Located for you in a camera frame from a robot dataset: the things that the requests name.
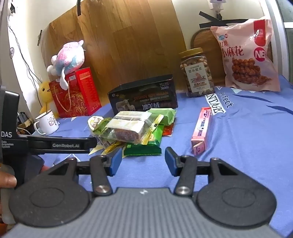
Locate black charger block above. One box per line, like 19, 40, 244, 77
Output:
17, 112, 35, 135

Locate person's left hand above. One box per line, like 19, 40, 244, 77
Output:
0, 170, 18, 189

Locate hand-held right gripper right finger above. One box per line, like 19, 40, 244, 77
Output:
165, 146, 243, 196

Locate long pink candy box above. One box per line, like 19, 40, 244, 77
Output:
191, 107, 212, 156

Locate red gift box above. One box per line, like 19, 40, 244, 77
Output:
49, 67, 102, 118

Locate light green snack packet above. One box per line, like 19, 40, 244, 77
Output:
148, 108, 177, 127

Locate clear snack packet gold edge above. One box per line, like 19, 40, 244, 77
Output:
92, 111, 164, 145

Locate crossed black tape strips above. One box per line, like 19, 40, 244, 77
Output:
199, 11, 239, 29

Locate large pink snack bag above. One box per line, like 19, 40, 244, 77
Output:
210, 18, 281, 92

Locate pink and blue plush toy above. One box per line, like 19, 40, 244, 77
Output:
47, 39, 86, 90

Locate white wall power adapter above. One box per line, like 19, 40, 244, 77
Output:
207, 0, 226, 14

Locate black cardboard box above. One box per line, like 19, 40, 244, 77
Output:
107, 74, 178, 116

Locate yellow plush toy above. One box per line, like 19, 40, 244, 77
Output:
38, 78, 56, 115

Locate clear nut jar gold lid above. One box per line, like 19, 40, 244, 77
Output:
179, 47, 216, 98

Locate large wooden board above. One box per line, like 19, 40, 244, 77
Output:
42, 0, 187, 92

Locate gold snack wrapper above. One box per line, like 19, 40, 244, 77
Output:
104, 141, 124, 156

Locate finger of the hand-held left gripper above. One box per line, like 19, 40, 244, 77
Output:
27, 135, 98, 154

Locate dark green snack packet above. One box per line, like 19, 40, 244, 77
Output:
124, 128, 162, 156

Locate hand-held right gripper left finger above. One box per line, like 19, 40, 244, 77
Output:
47, 148, 123, 196

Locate red snack packet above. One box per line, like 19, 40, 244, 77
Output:
162, 125, 176, 137

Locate white enamel mug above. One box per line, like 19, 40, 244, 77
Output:
34, 109, 59, 135

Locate small white round snack cup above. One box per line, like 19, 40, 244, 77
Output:
88, 116, 104, 131

